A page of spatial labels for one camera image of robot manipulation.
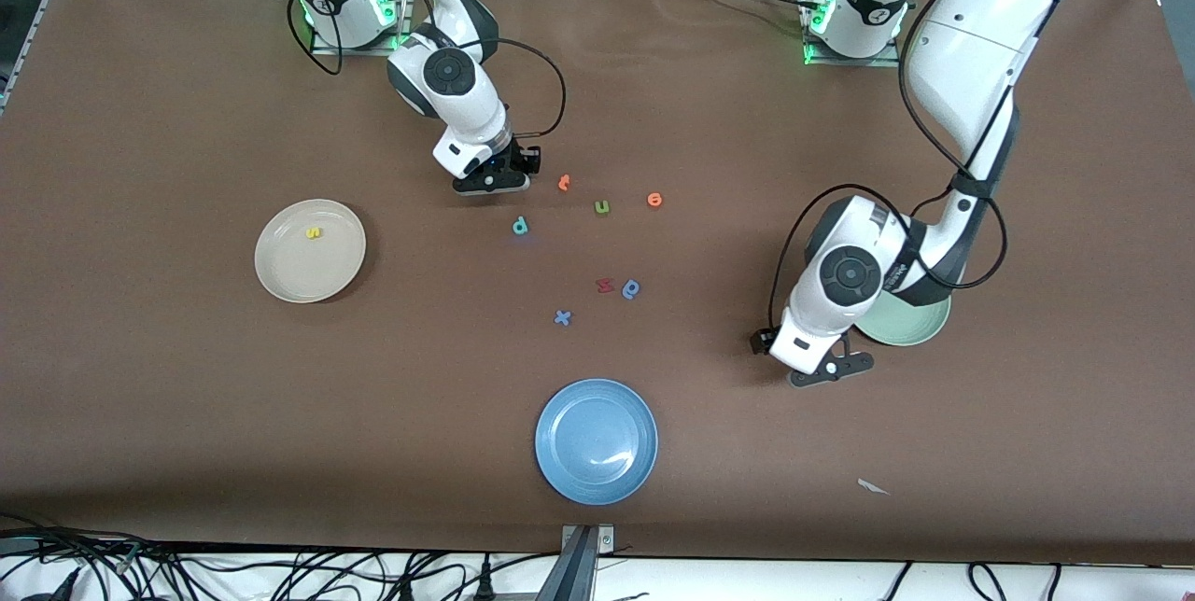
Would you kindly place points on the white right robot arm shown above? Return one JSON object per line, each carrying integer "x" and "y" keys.
{"x": 448, "y": 74}

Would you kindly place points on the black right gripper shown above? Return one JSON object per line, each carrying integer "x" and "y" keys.
{"x": 516, "y": 156}

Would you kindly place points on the brown table cover sheet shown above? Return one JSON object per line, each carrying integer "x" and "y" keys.
{"x": 187, "y": 396}

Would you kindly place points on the green round plate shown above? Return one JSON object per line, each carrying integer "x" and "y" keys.
{"x": 910, "y": 330}

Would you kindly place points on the white paper scrap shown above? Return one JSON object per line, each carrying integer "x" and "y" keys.
{"x": 873, "y": 486}

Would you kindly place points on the blue round plate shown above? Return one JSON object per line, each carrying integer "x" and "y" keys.
{"x": 596, "y": 441}

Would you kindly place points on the black power plug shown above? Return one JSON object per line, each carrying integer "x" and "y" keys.
{"x": 485, "y": 582}

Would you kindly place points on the beige round plate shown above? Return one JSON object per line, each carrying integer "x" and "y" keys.
{"x": 310, "y": 265}

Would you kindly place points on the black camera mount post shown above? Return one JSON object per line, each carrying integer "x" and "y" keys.
{"x": 571, "y": 573}

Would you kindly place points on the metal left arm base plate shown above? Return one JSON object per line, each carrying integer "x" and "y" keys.
{"x": 840, "y": 62}

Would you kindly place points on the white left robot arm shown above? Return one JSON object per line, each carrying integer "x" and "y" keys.
{"x": 850, "y": 274}

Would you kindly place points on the blue foam letter a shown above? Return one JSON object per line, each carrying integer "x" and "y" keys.
{"x": 632, "y": 289}

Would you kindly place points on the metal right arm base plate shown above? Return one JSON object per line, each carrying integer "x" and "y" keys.
{"x": 327, "y": 48}

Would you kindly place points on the silver metal edge bracket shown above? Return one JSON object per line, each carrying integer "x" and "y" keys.
{"x": 605, "y": 540}

